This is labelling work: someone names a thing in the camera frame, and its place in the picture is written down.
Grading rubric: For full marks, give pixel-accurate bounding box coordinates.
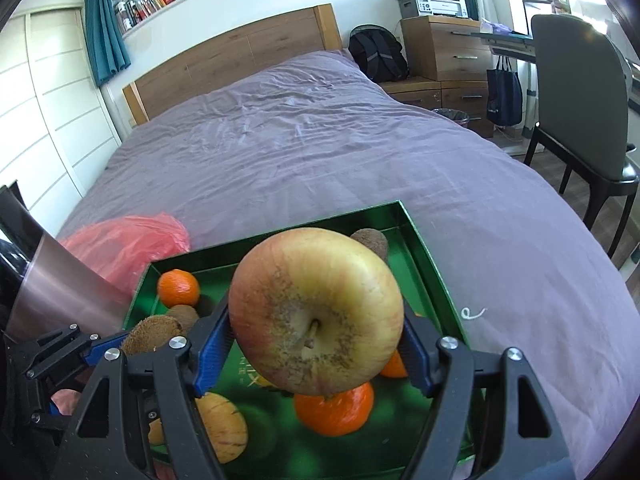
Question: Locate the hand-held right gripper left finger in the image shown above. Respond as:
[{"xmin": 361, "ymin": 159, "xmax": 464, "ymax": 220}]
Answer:
[{"xmin": 59, "ymin": 292, "xmax": 236, "ymax": 480}]

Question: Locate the teal curtain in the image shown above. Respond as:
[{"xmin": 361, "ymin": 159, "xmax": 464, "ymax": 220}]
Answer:
[{"xmin": 83, "ymin": 0, "xmax": 132, "ymax": 88}]

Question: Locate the white printer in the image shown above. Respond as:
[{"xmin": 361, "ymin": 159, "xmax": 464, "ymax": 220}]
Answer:
[{"xmin": 394, "ymin": 0, "xmax": 470, "ymax": 20}]

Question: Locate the brown kiwi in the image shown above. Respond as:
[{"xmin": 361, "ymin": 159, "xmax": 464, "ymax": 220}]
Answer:
[
  {"xmin": 349, "ymin": 228, "xmax": 390, "ymax": 263},
  {"xmin": 165, "ymin": 304, "xmax": 202, "ymax": 336},
  {"xmin": 121, "ymin": 315, "xmax": 183, "ymax": 358}
]

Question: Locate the striped yellow pepino melon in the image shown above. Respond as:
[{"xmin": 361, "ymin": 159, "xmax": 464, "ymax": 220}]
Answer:
[{"xmin": 195, "ymin": 392, "xmax": 249, "ymax": 465}]

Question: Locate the black backpack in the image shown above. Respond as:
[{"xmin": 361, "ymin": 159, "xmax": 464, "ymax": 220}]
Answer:
[{"xmin": 347, "ymin": 24, "xmax": 411, "ymax": 83}]

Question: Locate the grey chair with black legs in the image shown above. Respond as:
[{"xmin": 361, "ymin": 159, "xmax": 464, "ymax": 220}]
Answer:
[{"xmin": 522, "ymin": 14, "xmax": 640, "ymax": 256}]

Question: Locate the wire waste bin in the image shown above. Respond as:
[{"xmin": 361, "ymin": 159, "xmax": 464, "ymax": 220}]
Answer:
[{"xmin": 431, "ymin": 108, "xmax": 471, "ymax": 128}]

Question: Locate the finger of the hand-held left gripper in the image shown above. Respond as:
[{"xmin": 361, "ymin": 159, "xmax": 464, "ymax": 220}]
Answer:
[
  {"xmin": 5, "ymin": 324, "xmax": 128, "ymax": 378},
  {"xmin": 20, "ymin": 367, "xmax": 96, "ymax": 428}
]

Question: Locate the black and copper electric kettle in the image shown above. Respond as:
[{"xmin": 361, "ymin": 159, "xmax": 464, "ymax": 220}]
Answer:
[{"xmin": 0, "ymin": 185, "xmax": 132, "ymax": 346}]

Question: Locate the wooden headboard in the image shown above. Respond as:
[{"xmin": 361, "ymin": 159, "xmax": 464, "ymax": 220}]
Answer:
[{"xmin": 122, "ymin": 3, "xmax": 343, "ymax": 127}]

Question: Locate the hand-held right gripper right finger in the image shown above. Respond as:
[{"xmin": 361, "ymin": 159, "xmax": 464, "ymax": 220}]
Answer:
[{"xmin": 400, "ymin": 305, "xmax": 571, "ymax": 480}]

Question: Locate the orange tangerine with stem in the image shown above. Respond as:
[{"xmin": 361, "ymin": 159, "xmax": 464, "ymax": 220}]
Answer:
[{"xmin": 378, "ymin": 349, "xmax": 410, "ymax": 379}]

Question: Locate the pink plastic sheet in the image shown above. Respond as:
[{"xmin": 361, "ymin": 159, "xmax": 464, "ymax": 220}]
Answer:
[{"xmin": 59, "ymin": 212, "xmax": 192, "ymax": 301}]

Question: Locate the bed with purple cover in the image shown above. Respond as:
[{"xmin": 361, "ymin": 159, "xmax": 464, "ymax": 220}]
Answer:
[{"xmin": 50, "ymin": 50, "xmax": 640, "ymax": 480}]

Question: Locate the small orange tangerine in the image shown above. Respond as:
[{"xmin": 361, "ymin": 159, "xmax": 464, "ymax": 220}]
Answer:
[{"xmin": 157, "ymin": 269, "xmax": 201, "ymax": 308}]

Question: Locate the green cardboard box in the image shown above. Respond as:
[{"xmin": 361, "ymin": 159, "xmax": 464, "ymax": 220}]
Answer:
[{"xmin": 122, "ymin": 201, "xmax": 488, "ymax": 480}]

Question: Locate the white wardrobe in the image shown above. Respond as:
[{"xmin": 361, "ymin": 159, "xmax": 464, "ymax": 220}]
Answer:
[{"xmin": 0, "ymin": 7, "xmax": 121, "ymax": 226}]

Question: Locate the dark blue tote bag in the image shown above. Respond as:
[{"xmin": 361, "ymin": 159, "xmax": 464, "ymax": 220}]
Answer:
[{"xmin": 486, "ymin": 55, "xmax": 524, "ymax": 127}]

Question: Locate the yellow-red apple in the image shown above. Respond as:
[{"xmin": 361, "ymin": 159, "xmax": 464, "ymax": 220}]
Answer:
[{"xmin": 228, "ymin": 227, "xmax": 405, "ymax": 395}]

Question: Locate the wooden dresser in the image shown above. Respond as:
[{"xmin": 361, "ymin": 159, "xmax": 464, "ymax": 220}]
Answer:
[{"xmin": 375, "ymin": 15, "xmax": 496, "ymax": 138}]

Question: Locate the large orange tangerine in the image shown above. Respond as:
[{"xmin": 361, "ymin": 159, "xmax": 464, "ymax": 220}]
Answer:
[{"xmin": 293, "ymin": 381, "xmax": 375, "ymax": 437}]

